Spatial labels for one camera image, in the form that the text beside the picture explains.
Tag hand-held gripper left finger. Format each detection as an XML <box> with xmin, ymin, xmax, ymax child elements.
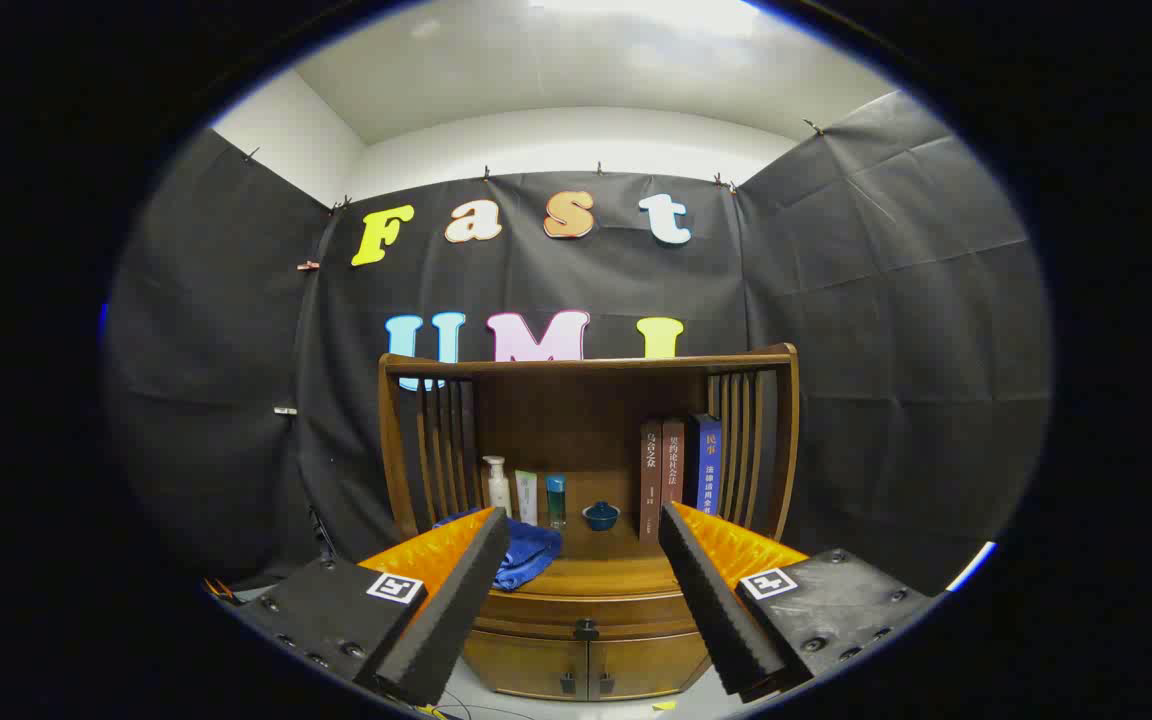
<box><xmin>233</xmin><ymin>507</ymin><xmax>513</xmax><ymax>707</ymax></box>

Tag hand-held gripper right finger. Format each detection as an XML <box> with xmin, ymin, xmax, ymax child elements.
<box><xmin>658</xmin><ymin>501</ymin><xmax>937</xmax><ymax>703</ymax></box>

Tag reddish brown book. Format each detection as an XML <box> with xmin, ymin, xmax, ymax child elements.
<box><xmin>662</xmin><ymin>418</ymin><xmax>687</xmax><ymax>511</ymax></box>

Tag blue book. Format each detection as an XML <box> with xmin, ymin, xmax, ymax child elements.
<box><xmin>686</xmin><ymin>413</ymin><xmax>724</xmax><ymax>515</ymax></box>

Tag wooden drawer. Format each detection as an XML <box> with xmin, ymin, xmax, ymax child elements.
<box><xmin>476</xmin><ymin>585</ymin><xmax>705</xmax><ymax>641</ymax></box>

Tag white pump bottle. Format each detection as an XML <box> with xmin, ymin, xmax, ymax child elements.
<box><xmin>482</xmin><ymin>456</ymin><xmax>514</xmax><ymax>519</ymax></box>

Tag dark brown book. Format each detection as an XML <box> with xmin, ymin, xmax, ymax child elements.
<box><xmin>639</xmin><ymin>421</ymin><xmax>665</xmax><ymax>544</ymax></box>

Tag wooden cabinet door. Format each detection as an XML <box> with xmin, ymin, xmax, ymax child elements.
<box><xmin>463</xmin><ymin>630</ymin><xmax>589</xmax><ymax>701</ymax></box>
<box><xmin>588</xmin><ymin>630</ymin><xmax>712</xmax><ymax>701</ymax></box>

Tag blue folded towel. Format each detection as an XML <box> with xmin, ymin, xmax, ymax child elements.
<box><xmin>433</xmin><ymin>507</ymin><xmax>564</xmax><ymax>593</ymax></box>

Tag wooden cabinet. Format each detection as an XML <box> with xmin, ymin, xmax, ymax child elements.
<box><xmin>378</xmin><ymin>343</ymin><xmax>800</xmax><ymax>703</ymax></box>

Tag wooden countertop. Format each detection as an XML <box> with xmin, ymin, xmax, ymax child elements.
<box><xmin>481</xmin><ymin>508</ymin><xmax>697</xmax><ymax>598</ymax></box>

